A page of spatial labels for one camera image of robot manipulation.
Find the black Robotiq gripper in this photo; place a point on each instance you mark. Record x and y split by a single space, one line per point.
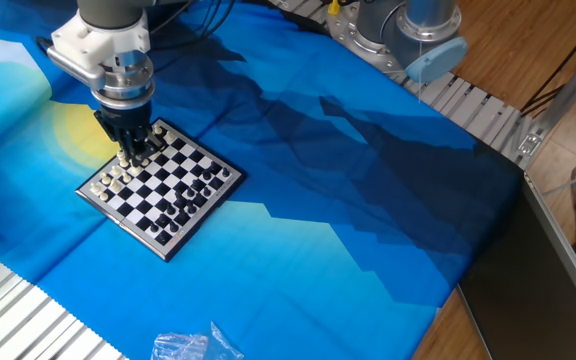
125 129

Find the black and white chessboard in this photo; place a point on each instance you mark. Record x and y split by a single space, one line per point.
160 177

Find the white chess king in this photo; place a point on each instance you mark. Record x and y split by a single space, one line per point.
121 161

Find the white chess bishop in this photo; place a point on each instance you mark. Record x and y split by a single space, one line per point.
115 170

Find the white chess rook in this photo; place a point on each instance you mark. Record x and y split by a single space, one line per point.
157 130
95 188

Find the white chess knight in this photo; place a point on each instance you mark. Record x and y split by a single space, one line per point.
105 178

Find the black chess pawn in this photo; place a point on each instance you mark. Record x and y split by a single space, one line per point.
207 175
180 202
170 210
190 193
154 228

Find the black chess king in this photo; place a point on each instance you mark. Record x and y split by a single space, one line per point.
191 209

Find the black chess bishop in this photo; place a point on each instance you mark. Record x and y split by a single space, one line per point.
183 218
207 191

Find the black chess knight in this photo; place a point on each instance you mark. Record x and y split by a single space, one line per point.
173 227

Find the black chess rook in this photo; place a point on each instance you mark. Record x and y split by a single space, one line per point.
163 237
225 172

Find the blue mountain print cloth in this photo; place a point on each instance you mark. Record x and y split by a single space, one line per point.
293 250

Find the clear plastic bag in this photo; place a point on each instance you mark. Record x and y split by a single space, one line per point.
193 347

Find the small yellow plastic piece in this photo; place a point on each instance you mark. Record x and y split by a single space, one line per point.
334 7

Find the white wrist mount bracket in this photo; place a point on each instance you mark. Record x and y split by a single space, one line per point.
95 46

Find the round silver base plate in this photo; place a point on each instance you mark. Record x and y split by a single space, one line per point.
368 52

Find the black panel with aluminium frame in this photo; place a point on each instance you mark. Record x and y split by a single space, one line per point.
528 300

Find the aluminium beam with corner bracket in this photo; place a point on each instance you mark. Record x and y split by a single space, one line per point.
573 90

